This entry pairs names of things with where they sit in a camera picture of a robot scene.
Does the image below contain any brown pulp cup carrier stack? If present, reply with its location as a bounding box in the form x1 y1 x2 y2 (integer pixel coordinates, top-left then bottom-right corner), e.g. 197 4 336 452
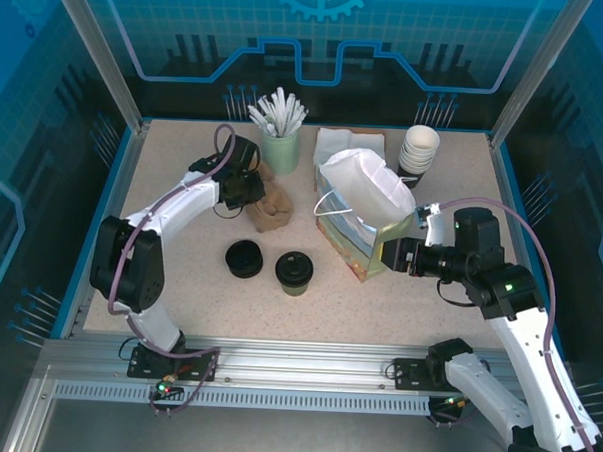
244 161 296 236

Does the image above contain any printed paper gift bag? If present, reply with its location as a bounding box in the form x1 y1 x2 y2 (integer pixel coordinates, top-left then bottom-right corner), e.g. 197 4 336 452
311 146 420 285

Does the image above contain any black plastic cup lid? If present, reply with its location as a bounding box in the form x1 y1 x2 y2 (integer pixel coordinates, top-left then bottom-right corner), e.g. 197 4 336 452
273 249 315 288

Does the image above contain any blue table edge strip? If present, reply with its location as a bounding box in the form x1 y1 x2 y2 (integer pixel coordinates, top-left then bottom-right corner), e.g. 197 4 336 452
67 123 152 343
478 133 577 362

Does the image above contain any pale green straw holder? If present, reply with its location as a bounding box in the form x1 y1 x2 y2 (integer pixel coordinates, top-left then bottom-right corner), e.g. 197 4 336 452
260 121 302 177

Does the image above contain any white napkin stack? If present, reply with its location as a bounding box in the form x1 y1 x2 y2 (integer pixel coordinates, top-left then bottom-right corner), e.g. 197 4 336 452
313 128 357 169

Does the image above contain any brown cardboard napkin box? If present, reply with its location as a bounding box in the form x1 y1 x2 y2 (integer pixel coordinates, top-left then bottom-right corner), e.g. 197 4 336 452
311 126 387 196

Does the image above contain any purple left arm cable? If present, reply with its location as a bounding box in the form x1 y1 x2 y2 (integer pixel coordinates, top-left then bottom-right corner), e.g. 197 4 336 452
104 119 237 359

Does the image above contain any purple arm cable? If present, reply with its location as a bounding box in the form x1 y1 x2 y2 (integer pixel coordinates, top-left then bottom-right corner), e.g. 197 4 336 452
104 119 237 359
424 195 603 452

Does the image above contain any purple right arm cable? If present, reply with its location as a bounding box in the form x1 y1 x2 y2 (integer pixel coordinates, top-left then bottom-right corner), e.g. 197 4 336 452
424 195 603 452

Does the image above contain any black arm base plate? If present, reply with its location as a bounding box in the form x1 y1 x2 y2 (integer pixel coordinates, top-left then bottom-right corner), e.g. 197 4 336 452
391 357 487 395
126 345 221 384

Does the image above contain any aluminium mounting rail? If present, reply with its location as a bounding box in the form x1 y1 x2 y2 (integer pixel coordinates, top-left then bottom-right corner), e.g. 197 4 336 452
39 328 575 402

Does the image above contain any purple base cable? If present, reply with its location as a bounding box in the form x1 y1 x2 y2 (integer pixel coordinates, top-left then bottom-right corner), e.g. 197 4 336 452
425 391 480 431
145 346 222 420

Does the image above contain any slotted grey cable duct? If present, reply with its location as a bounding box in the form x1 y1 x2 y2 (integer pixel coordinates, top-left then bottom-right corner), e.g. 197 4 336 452
51 378 434 414

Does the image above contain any aluminium frame post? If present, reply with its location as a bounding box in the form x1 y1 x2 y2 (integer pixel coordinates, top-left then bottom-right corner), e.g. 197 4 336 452
40 0 157 134
487 0 601 154

